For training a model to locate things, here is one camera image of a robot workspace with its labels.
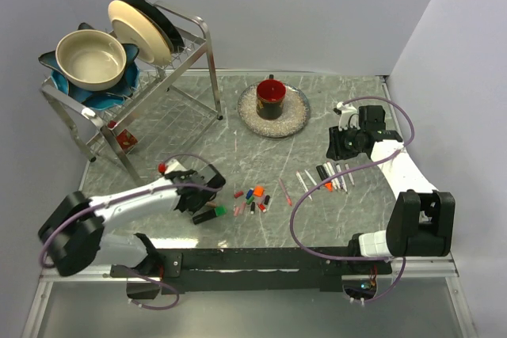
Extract green cap black highlighter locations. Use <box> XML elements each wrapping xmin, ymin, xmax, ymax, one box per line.
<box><xmin>192</xmin><ymin>206</ymin><xmax>227</xmax><ymax>225</ymax></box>

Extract orange cap black highlighter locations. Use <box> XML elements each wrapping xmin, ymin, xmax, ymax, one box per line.
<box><xmin>316</xmin><ymin>165</ymin><xmax>334</xmax><ymax>192</ymax></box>

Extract pink cap white pen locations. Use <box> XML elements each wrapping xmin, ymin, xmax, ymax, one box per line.
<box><xmin>295</xmin><ymin>171</ymin><xmax>313</xmax><ymax>201</ymax></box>

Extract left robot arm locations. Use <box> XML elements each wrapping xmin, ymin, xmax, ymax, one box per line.
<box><xmin>38</xmin><ymin>165</ymin><xmax>226</xmax><ymax>277</ymax></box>

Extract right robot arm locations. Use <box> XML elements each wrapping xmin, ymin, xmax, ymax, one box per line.
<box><xmin>326</xmin><ymin>102</ymin><xmax>456</xmax><ymax>273</ymax></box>

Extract speckled grey plate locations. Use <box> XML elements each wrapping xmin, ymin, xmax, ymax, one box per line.
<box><xmin>237</xmin><ymin>82</ymin><xmax>311</xmax><ymax>139</ymax></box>

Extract red sticker tag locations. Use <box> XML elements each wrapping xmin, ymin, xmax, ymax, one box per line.
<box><xmin>116</xmin><ymin>129</ymin><xmax>138</xmax><ymax>154</ymax></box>

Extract black red mug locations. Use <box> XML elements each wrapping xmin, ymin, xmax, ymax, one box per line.
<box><xmin>256</xmin><ymin>74</ymin><xmax>287</xmax><ymax>120</ymax></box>

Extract steel dish rack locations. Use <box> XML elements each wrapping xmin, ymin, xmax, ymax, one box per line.
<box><xmin>40</xmin><ymin>1</ymin><xmax>223</xmax><ymax>186</ymax></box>

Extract blue star-shaped dish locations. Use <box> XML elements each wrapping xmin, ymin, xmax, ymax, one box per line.
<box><xmin>38</xmin><ymin>23</ymin><xmax>139</xmax><ymax>111</ymax></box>

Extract black plate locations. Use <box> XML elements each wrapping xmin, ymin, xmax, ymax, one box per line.
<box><xmin>121</xmin><ymin>0</ymin><xmax>185</xmax><ymax>53</ymax></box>

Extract beige ceramic bowl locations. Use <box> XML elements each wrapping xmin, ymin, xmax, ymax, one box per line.
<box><xmin>55</xmin><ymin>29</ymin><xmax>128</xmax><ymax>91</ymax></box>

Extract cream plate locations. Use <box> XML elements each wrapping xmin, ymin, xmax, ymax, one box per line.
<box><xmin>108</xmin><ymin>0</ymin><xmax>172</xmax><ymax>66</ymax></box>

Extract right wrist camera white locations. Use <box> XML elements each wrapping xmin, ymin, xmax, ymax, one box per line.
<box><xmin>334</xmin><ymin>102</ymin><xmax>359</xmax><ymax>131</ymax></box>

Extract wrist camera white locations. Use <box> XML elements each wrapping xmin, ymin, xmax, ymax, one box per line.
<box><xmin>158</xmin><ymin>158</ymin><xmax>187</xmax><ymax>176</ymax></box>
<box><xmin>334</xmin><ymin>102</ymin><xmax>359</xmax><ymax>131</ymax></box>

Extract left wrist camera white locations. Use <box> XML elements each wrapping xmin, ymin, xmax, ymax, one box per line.
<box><xmin>158</xmin><ymin>158</ymin><xmax>187</xmax><ymax>176</ymax></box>

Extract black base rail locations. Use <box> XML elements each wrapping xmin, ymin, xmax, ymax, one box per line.
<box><xmin>110</xmin><ymin>246</ymin><xmax>393</xmax><ymax>300</ymax></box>

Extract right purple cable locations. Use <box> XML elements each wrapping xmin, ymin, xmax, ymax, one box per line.
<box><xmin>289</xmin><ymin>96</ymin><xmax>415</xmax><ymax>303</ymax></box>

